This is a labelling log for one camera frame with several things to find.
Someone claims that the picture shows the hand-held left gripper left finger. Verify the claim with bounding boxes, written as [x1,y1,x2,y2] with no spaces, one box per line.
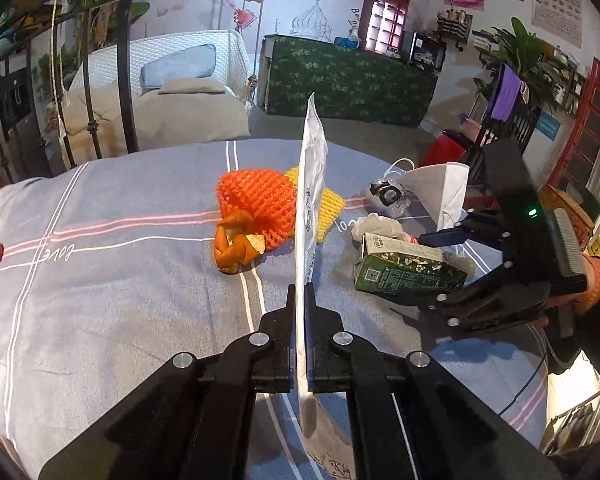
[39,285,298,480]

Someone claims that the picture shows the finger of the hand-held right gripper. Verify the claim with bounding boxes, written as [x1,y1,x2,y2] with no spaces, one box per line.
[380,260,551,341]
[419,209,511,266]

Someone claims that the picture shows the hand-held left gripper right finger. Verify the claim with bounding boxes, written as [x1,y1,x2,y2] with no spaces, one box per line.
[305,282,561,480]

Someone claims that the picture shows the green milk carton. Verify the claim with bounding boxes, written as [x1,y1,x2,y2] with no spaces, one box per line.
[352,232,468,296]

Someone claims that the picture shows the yellow foam fruit net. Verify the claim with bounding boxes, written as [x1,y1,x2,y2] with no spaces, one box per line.
[285,166,348,246]

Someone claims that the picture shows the white plastic packet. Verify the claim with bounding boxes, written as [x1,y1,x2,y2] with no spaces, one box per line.
[292,92,328,436]

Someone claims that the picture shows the person's right hand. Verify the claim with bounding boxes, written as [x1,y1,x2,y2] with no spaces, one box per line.
[572,255,600,316]

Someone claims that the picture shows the white face mask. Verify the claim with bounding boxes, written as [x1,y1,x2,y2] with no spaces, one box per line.
[395,161,471,231]

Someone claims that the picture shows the black metal rack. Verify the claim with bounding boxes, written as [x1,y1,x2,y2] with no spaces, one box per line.
[462,62,541,181]

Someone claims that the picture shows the clear plastic bag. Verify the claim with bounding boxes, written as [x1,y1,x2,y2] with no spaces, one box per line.
[367,175,413,221]

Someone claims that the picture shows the white crumpled tissue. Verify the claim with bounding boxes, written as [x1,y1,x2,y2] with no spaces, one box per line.
[351,212,411,243]

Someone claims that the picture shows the purple towel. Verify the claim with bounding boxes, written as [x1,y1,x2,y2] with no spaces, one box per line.
[490,64,523,123]

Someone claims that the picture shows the red ladder shelf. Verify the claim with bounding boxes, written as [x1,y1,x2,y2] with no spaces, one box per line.
[547,57,600,191]

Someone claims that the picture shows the orange peel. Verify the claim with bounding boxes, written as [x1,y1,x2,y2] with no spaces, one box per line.
[215,210,267,276]

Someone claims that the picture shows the potted green plant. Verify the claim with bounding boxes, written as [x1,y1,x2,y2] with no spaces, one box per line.
[472,17,571,111]

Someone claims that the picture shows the grey striped blanket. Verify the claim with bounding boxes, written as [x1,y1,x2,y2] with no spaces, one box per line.
[0,137,551,480]

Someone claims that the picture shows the orange foam fruit net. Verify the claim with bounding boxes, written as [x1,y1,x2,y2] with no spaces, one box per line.
[215,170,298,256]

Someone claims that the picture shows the green floral counter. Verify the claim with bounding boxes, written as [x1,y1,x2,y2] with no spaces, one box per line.
[257,34,438,128]

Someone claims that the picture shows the beige seat cover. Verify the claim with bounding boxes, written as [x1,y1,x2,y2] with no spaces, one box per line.
[62,85,252,158]

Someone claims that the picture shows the beige cushion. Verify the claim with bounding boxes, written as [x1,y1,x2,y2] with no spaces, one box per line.
[157,77,227,96]

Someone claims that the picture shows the white wicker swing seat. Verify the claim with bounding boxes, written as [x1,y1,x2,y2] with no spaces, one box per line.
[60,30,253,158]

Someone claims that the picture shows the blue-grey pillow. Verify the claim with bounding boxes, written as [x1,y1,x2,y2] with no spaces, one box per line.
[140,44,217,93]

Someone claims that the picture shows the blue wall sign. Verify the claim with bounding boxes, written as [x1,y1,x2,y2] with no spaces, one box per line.
[535,112,561,141]

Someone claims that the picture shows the wooden wall shelf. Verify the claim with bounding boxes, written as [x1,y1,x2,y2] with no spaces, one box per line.
[545,45,588,116]

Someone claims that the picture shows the eyebrow chart wall poster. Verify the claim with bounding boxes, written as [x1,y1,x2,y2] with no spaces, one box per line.
[531,0,585,48]

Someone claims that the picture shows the swing hanging rope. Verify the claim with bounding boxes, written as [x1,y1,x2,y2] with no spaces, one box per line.
[247,0,272,111]

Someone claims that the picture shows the black metal bed frame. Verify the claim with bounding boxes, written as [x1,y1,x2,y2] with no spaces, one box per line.
[0,0,141,186]

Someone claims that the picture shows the thin white rope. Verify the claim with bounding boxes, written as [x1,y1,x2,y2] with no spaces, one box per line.
[50,0,70,136]

